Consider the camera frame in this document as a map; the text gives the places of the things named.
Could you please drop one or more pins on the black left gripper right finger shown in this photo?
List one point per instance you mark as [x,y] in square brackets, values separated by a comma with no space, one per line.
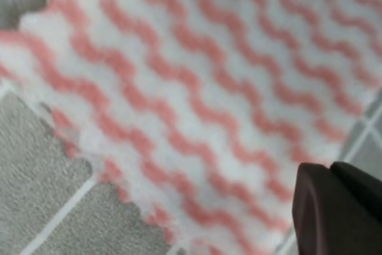
[363,214]

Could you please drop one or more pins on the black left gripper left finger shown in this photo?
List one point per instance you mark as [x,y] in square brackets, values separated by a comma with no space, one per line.
[323,212]

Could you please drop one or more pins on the pink white wavy towel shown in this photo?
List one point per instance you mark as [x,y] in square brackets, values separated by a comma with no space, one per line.
[200,111]

